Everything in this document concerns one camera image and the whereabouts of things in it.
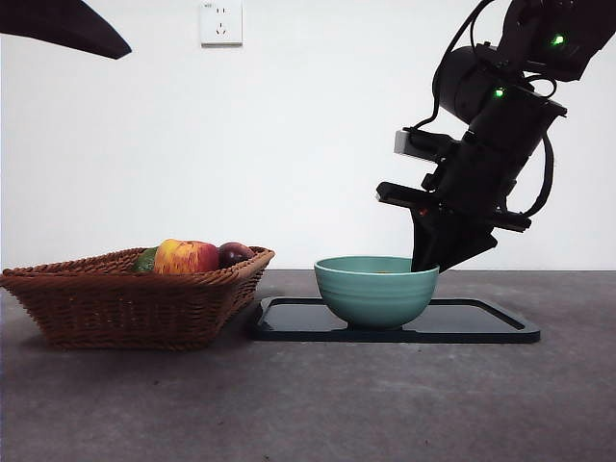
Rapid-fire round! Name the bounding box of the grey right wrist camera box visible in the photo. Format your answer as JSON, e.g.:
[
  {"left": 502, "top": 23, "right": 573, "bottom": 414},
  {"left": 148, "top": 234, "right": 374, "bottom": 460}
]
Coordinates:
[{"left": 393, "top": 127, "right": 456, "bottom": 164}]

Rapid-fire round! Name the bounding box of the green fruit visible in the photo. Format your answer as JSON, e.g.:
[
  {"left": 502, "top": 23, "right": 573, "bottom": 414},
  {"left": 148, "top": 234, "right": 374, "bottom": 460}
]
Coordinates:
[{"left": 133, "top": 246, "right": 159, "bottom": 273}]

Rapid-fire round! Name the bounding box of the dark rectangular tray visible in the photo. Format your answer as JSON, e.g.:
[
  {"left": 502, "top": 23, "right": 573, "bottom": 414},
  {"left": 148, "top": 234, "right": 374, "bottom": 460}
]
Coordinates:
[{"left": 247, "top": 296, "right": 541, "bottom": 344}]

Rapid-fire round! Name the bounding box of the short looped right arm cable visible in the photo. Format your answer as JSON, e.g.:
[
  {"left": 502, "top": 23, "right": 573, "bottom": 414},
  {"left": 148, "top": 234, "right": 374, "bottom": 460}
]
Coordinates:
[{"left": 509, "top": 132, "right": 555, "bottom": 218}]

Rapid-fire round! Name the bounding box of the white wall socket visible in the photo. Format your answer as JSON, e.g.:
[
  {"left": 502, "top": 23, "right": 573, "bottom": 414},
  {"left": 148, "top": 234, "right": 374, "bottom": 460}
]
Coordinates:
[{"left": 200, "top": 1, "right": 244, "bottom": 49}]

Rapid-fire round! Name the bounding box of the red yellow apple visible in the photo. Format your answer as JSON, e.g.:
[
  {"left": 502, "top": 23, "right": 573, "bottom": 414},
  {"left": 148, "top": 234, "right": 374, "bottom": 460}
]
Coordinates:
[{"left": 153, "top": 239, "right": 221, "bottom": 275}]

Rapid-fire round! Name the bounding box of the dark red plum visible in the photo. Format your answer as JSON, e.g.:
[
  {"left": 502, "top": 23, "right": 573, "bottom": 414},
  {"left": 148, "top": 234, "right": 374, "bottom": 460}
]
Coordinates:
[{"left": 217, "top": 242, "right": 255, "bottom": 270}]

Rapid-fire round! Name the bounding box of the teal ribbed bowl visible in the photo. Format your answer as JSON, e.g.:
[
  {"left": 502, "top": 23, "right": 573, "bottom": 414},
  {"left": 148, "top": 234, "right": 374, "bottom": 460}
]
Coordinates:
[{"left": 314, "top": 255, "right": 441, "bottom": 331}]

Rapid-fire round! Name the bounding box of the long black right arm cable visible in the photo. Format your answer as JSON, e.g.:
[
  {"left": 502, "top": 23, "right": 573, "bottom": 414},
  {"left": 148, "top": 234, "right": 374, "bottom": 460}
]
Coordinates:
[{"left": 403, "top": 0, "right": 497, "bottom": 135}]

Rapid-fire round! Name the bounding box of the brown wicker basket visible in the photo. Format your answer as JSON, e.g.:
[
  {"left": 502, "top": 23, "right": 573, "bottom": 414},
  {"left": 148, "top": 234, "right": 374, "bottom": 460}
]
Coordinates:
[{"left": 0, "top": 245, "right": 276, "bottom": 352}]

